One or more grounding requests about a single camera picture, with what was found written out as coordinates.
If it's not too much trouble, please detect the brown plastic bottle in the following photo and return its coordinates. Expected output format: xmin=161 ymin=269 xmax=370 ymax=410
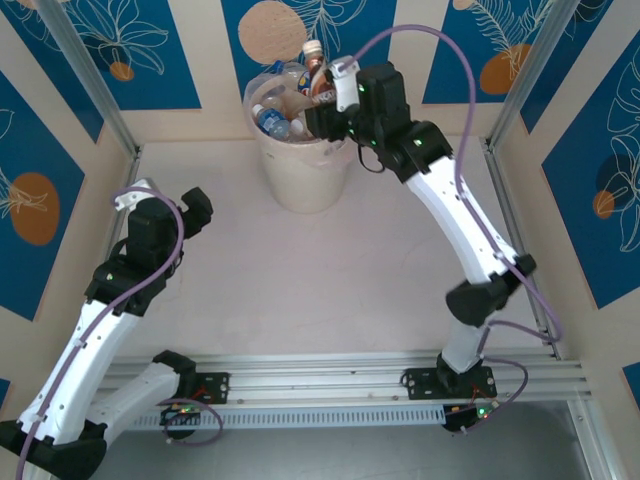
xmin=302 ymin=40 xmax=337 ymax=109

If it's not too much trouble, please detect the blue label water bottle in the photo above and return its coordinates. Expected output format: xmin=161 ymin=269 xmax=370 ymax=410
xmin=252 ymin=102 xmax=294 ymax=141

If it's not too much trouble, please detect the beige round waste bin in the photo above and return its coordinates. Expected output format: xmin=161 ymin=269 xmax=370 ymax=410
xmin=243 ymin=74 xmax=359 ymax=215

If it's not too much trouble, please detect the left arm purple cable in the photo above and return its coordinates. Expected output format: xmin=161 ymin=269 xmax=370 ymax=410
xmin=14 ymin=185 xmax=225 ymax=480

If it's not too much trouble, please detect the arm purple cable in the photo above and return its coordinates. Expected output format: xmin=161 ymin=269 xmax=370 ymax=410
xmin=14 ymin=185 xmax=225 ymax=480
xmin=347 ymin=24 xmax=565 ymax=436

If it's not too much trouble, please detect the aluminium side rail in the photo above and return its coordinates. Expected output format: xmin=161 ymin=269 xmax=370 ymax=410
xmin=482 ymin=139 xmax=564 ymax=361
xmin=99 ymin=149 xmax=144 ymax=261

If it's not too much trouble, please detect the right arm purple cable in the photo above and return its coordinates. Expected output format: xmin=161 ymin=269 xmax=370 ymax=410
xmin=347 ymin=24 xmax=565 ymax=436

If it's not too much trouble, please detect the aluminium frame post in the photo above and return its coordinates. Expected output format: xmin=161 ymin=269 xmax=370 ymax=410
xmin=37 ymin=0 xmax=142 ymax=159
xmin=487 ymin=0 xmax=581 ymax=151

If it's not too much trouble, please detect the left black mount plate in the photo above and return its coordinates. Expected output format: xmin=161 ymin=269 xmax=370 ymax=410
xmin=184 ymin=371 xmax=232 ymax=406

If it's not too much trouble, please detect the black mount plate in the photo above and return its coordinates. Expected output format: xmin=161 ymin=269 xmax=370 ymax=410
xmin=401 ymin=366 xmax=497 ymax=402
xmin=184 ymin=371 xmax=232 ymax=406

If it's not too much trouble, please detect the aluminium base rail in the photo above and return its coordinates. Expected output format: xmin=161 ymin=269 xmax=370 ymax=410
xmin=99 ymin=351 xmax=594 ymax=410

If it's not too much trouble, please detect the white slotted cable duct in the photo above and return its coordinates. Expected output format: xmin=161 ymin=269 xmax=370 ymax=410
xmin=124 ymin=405 xmax=447 ymax=432

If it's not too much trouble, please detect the right black mount plate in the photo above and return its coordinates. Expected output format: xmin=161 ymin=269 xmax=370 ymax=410
xmin=401 ymin=366 xmax=497 ymax=402

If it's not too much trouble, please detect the aluminium frame leg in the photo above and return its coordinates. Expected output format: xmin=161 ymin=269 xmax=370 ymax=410
xmin=564 ymin=399 xmax=619 ymax=480

